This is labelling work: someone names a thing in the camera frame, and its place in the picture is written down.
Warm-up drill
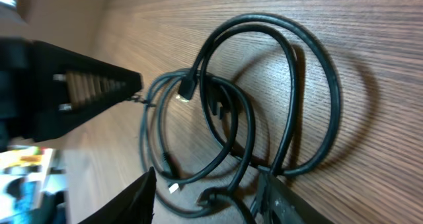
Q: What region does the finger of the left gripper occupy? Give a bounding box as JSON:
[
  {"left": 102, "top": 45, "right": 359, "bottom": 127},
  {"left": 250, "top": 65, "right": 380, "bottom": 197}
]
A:
[{"left": 1, "top": 37, "right": 142, "bottom": 143}]

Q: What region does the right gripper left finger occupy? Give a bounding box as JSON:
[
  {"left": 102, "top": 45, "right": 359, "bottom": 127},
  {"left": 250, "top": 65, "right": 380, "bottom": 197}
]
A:
[{"left": 80, "top": 167, "right": 157, "bottom": 224}]

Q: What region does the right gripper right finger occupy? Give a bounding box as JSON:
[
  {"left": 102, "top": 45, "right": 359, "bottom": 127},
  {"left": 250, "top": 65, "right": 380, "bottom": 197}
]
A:
[{"left": 250, "top": 173, "right": 333, "bottom": 224}]

